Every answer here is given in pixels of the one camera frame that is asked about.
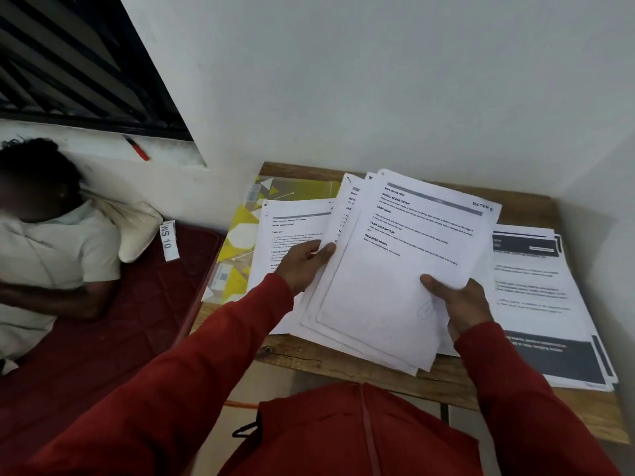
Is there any person's right hand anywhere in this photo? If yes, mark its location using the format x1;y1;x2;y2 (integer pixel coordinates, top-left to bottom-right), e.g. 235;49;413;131
420;274;495;342

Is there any white paper label tag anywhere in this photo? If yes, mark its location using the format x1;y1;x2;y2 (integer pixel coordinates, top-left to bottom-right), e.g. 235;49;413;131
158;220;181;262

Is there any white pillow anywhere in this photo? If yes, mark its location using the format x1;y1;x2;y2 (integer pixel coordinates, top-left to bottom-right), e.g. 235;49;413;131
81;188;163;264

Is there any stack of printed sheets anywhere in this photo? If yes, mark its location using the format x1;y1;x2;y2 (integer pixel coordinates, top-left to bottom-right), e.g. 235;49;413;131
246;168;503;377

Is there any small pile of printed sheets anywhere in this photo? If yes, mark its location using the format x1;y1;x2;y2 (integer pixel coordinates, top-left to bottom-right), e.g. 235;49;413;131
491;222;620;393

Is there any maroon bed mattress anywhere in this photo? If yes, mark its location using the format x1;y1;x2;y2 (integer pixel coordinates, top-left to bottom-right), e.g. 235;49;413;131
0;222;227;476

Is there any dark louvred window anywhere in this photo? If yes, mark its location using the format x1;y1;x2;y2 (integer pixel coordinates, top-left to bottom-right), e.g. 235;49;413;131
0;0;194;142

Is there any person's left hand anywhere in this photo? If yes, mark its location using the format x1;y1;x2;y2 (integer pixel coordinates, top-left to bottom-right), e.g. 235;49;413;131
275;240;337;296

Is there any person's red jacket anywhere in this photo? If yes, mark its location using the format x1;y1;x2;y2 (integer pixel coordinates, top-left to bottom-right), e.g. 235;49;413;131
218;382;485;476

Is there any person's right forearm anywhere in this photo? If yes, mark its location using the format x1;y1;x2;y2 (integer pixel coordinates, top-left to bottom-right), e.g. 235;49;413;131
454;321;621;476

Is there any yellow patterned plastic folder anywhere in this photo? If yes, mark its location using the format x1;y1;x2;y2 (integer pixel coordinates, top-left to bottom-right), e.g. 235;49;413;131
200;175;342;305

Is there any person's left forearm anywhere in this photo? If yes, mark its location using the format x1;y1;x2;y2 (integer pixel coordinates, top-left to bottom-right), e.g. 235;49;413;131
19;273;294;476

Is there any red marker on sill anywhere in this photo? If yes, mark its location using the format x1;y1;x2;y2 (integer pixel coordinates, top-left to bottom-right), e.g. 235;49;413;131
122;135;151;162

